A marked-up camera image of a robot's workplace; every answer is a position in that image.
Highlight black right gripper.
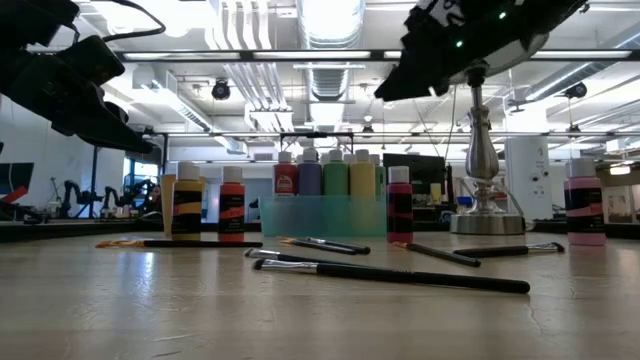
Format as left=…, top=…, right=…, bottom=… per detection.
left=373, top=0, right=521, bottom=103

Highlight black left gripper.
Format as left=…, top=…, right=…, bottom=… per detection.
left=0, top=34, right=155, bottom=155

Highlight large green paint bottle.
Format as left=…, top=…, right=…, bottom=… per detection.
left=368, top=153, right=386, bottom=198
left=322, top=148, right=350, bottom=198

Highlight large yellow paint bottle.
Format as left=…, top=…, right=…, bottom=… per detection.
left=348, top=148, right=377, bottom=198

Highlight small magenta paint bottle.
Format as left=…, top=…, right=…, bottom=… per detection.
left=386, top=165, right=415, bottom=245

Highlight small orange paint bottle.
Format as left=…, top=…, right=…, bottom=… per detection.
left=218, top=165, right=246, bottom=244

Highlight large blue paint bottle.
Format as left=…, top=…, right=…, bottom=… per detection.
left=296, top=147, right=324, bottom=198

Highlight large red paint bottle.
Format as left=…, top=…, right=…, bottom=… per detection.
left=273, top=151, right=298, bottom=198

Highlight small pink paint bottle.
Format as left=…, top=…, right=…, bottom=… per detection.
left=563, top=157, right=607, bottom=247

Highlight small yellow paint bottle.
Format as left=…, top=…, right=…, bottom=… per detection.
left=171, top=161, right=204, bottom=242

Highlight orange plastic cup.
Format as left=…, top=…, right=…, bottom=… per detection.
left=159, top=173, right=208, bottom=239

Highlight black background monitor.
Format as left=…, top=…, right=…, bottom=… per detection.
left=382, top=152, right=447, bottom=197

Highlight silver table lamp white shade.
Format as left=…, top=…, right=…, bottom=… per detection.
left=408, top=29, right=550, bottom=236

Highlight black paintbrush orange bristles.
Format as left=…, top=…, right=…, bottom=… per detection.
left=279, top=237, right=359, bottom=256
left=95, top=238, right=264, bottom=250
left=392, top=241, right=482, bottom=269

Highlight green translucent plastic tray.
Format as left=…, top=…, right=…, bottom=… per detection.
left=259, top=194, right=388, bottom=239

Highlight black paintbrush silver ferrule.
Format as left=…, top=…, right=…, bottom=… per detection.
left=452, top=241, right=566, bottom=259
left=243, top=248, right=361, bottom=269
left=305, top=236, right=372, bottom=255
left=251, top=257, right=532, bottom=295

